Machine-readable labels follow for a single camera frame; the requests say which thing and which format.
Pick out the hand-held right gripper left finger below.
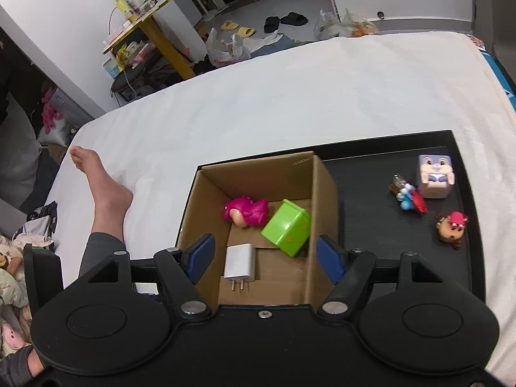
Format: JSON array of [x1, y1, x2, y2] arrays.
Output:
[[62, 233, 216, 320]]

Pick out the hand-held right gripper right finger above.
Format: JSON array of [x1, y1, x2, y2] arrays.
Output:
[[316, 234, 474, 320]]

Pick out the white plug charger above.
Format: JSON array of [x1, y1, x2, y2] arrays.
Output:
[[221, 243, 256, 292]]

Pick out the green cube toy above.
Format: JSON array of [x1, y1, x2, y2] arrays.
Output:
[[261, 199, 311, 258]]

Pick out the black tray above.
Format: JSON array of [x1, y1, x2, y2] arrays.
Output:
[[181, 130, 486, 303]]

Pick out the pink bear toy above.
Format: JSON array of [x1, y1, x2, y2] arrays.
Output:
[[223, 197, 270, 228]]

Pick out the brown cardboard box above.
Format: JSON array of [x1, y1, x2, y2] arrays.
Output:
[[176, 151, 339, 307]]

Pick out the small blue red figurine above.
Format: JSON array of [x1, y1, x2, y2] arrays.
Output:
[[389, 174, 428, 213]]

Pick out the brown deer figurine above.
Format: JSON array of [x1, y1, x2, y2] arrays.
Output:
[[435, 211, 469, 249]]

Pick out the bunny cube toy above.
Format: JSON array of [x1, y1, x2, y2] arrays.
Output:
[[415, 154, 455, 199]]

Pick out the person's left forearm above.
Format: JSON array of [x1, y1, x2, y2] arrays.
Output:
[[0, 344, 44, 387]]

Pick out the cartoon printed blanket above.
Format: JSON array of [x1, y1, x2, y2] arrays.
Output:
[[0, 234, 35, 357]]

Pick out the black white printed cloth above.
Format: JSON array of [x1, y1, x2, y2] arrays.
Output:
[[14, 202, 57, 251]]

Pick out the person's left leg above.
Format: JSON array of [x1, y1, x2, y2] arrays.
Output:
[[69, 146, 134, 291]]

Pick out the white sack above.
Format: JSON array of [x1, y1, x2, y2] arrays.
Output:
[[38, 117, 77, 146]]

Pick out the pink plush toy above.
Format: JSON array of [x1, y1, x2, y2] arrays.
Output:
[[42, 89, 65, 134]]

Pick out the clear storage bin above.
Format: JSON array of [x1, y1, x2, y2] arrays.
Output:
[[52, 86, 87, 130]]

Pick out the white plastic bag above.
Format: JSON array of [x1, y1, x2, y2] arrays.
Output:
[[206, 28, 251, 67]]

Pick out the pile of snack packets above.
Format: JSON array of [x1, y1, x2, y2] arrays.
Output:
[[115, 40, 156, 67]]

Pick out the yellow-legged side table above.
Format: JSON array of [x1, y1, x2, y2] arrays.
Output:
[[103, 0, 196, 97]]

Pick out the clear plastic bag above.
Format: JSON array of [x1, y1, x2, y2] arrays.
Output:
[[341, 8, 380, 38], [314, 8, 341, 41]]

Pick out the white stand fan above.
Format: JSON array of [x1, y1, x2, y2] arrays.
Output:
[[183, 0, 226, 23]]

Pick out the blue cartoon bed sheet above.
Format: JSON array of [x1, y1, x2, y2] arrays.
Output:
[[463, 34, 516, 114]]

